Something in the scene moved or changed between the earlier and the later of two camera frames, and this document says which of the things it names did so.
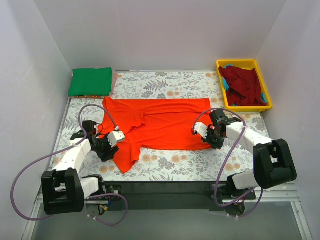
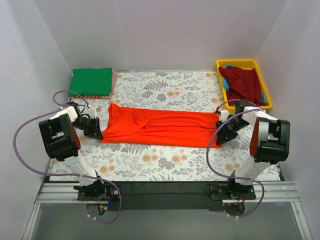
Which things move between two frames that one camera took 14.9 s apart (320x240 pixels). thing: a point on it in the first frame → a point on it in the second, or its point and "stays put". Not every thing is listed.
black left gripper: x=107 y=152 → x=92 y=126
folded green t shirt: x=91 y=82 stays put
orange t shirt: x=152 y=123 stays put
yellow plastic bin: x=250 y=64 stays put
